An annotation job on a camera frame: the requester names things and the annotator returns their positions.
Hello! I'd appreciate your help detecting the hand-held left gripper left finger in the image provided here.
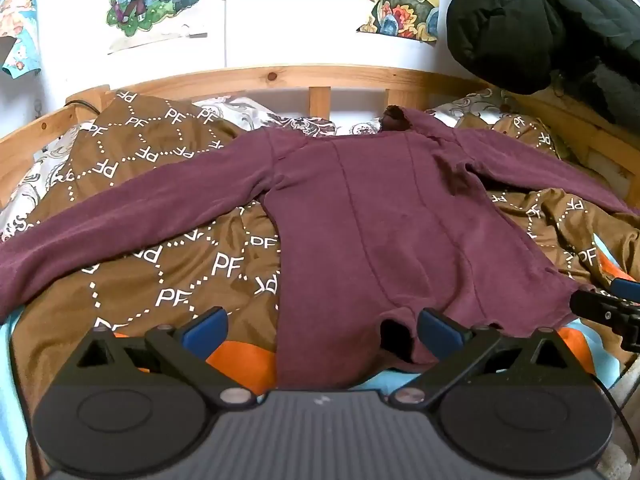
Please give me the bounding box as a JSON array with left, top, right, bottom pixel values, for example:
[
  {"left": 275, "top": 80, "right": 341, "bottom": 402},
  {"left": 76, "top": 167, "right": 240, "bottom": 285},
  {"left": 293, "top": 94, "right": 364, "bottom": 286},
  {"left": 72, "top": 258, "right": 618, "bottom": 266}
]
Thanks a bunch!
[{"left": 74, "top": 306, "right": 257, "bottom": 409}]

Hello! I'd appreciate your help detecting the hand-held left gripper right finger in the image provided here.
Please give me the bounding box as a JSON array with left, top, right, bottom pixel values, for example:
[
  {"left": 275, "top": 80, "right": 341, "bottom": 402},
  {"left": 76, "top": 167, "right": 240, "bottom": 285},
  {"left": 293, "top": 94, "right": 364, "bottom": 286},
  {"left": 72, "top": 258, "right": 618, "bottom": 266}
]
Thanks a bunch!
[{"left": 389, "top": 308, "right": 574, "bottom": 409}]

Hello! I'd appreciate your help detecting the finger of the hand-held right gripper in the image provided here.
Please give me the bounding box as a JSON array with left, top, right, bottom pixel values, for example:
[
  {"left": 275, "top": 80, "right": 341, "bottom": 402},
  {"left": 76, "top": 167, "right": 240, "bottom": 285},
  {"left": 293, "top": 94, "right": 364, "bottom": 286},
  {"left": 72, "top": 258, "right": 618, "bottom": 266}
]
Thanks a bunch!
[{"left": 569, "top": 277, "right": 640, "bottom": 354}]

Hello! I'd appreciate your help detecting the maroon long-sleeved sweater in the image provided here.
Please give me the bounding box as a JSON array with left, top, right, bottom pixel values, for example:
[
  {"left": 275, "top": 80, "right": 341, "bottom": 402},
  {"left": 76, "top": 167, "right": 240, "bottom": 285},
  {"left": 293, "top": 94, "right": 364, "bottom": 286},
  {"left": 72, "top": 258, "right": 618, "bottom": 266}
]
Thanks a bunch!
[{"left": 0, "top": 105, "right": 640, "bottom": 391}]

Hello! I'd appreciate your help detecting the brown printed blanket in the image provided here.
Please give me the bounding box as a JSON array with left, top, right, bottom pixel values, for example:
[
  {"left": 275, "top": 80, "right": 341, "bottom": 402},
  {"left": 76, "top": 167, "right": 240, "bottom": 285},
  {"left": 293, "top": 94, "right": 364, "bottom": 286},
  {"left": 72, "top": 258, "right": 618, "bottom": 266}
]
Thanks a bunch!
[{"left": 0, "top": 89, "right": 640, "bottom": 411}]

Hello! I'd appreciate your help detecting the light blue bed sheet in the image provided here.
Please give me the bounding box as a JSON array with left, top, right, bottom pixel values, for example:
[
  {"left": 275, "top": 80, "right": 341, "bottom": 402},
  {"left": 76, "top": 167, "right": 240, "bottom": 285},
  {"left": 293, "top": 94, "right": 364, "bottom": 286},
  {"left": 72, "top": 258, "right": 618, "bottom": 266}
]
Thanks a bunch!
[{"left": 0, "top": 307, "right": 401, "bottom": 480}]

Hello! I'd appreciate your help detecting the dark grey cloth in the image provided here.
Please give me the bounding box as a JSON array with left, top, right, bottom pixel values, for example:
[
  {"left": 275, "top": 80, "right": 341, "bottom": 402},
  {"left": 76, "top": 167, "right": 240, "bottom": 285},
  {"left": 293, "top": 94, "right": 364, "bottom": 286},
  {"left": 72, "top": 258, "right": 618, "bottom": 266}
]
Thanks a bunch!
[{"left": 547, "top": 61, "right": 640, "bottom": 124}]

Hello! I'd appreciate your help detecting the grey floral pillow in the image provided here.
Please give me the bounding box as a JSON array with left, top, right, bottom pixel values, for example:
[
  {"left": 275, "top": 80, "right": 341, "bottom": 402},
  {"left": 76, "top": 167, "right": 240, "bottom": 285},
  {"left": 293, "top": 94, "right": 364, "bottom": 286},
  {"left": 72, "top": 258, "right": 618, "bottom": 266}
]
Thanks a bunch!
[
  {"left": 194, "top": 96, "right": 384, "bottom": 137},
  {"left": 426, "top": 88, "right": 512, "bottom": 129}
]

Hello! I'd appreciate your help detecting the black puffer jacket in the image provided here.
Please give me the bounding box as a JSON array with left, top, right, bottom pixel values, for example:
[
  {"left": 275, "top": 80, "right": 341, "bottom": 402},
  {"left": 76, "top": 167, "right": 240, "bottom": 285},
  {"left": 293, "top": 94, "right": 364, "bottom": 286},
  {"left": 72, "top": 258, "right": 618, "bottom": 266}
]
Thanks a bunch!
[{"left": 446, "top": 0, "right": 640, "bottom": 97}]

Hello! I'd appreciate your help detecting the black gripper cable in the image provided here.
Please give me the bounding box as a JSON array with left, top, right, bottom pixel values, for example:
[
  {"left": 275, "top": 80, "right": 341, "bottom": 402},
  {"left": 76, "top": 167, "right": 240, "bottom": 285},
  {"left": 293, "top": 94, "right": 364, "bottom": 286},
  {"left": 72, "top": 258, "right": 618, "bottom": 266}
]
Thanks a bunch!
[{"left": 589, "top": 374, "right": 634, "bottom": 442}]

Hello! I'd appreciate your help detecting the wooden bed frame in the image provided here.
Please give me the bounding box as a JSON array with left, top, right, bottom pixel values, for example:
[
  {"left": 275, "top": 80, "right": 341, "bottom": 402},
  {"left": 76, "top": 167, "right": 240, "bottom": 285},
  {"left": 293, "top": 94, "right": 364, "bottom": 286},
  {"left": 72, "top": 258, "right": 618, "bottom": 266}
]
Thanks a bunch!
[{"left": 0, "top": 64, "right": 640, "bottom": 211}]

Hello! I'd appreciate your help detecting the colourful yellow wall poster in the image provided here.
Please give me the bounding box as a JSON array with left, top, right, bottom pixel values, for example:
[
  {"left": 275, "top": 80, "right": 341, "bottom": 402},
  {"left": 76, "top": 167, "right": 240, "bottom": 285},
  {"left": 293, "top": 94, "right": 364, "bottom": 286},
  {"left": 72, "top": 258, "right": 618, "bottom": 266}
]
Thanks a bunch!
[{"left": 347, "top": 0, "right": 444, "bottom": 47}]

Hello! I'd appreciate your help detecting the wall poster with blue border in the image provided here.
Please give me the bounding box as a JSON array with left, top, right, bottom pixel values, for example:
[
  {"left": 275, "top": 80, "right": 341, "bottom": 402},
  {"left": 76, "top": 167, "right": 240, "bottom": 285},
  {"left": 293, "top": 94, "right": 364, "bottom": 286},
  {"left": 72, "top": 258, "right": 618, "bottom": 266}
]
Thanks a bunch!
[{"left": 0, "top": 0, "right": 44, "bottom": 81}]

